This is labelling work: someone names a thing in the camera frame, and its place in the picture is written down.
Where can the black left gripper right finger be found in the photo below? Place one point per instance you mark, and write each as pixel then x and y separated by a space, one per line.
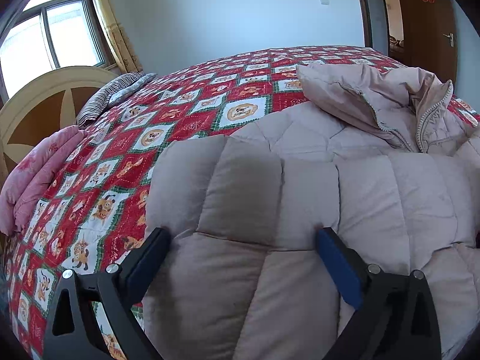
pixel 394 315

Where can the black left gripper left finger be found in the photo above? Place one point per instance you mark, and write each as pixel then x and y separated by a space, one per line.
pixel 72 331

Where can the beige puffer down jacket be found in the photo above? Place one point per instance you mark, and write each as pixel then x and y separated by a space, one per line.
pixel 376 156

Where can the red patchwork cartoon bedspread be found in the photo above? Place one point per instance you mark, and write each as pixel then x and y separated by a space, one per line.
pixel 94 211

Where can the pink folded quilt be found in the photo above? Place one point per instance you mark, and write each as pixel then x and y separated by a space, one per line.
pixel 32 176

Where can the striped grey pillow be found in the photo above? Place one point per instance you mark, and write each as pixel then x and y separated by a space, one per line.
pixel 113 93

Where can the cream and brown headboard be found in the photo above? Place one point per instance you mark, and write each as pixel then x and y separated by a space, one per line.
pixel 44 106

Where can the brown wooden door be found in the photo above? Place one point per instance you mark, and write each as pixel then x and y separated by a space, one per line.
pixel 424 45

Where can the yellow patterned curtain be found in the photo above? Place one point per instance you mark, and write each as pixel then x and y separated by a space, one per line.
pixel 116 37

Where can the silver door handle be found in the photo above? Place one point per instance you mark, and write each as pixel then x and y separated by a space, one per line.
pixel 451 39

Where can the window with grey frame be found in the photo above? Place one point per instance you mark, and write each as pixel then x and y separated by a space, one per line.
pixel 51 34

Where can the dark brown door frame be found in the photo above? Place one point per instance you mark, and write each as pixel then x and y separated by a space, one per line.
pixel 368 34

